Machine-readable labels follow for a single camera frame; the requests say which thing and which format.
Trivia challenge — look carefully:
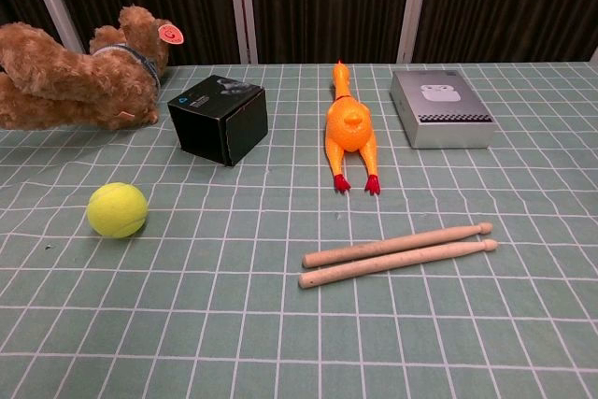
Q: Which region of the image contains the black cardboard box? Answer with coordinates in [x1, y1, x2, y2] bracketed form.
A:
[167, 74, 269, 168]

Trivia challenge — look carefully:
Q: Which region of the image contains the yellow tennis ball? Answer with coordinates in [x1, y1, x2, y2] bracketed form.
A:
[86, 182, 150, 239]

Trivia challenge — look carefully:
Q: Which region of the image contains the silver earbuds box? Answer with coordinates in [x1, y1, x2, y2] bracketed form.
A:
[390, 69, 495, 151]

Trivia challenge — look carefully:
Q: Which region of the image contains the orange rubber chicken toy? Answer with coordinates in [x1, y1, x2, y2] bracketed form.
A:
[324, 60, 382, 196]

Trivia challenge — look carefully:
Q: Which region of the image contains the wooden drumstick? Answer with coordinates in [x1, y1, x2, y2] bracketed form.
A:
[302, 222, 493, 269]
[298, 238, 499, 290]

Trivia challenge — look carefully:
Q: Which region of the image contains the green checkered tablecloth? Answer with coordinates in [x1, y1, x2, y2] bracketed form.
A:
[0, 61, 598, 399]

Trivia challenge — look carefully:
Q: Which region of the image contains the brown plush teddy bear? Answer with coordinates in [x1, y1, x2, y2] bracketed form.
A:
[0, 5, 184, 132]

